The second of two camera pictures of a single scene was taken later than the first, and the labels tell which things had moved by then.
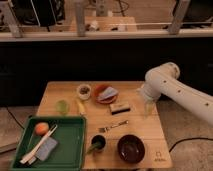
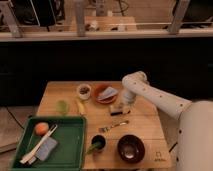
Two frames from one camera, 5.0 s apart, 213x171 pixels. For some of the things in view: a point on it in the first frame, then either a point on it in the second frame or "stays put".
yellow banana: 80,105 stays put
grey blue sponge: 46,148 stays put
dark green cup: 98,143 stays put
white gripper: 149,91 → 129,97
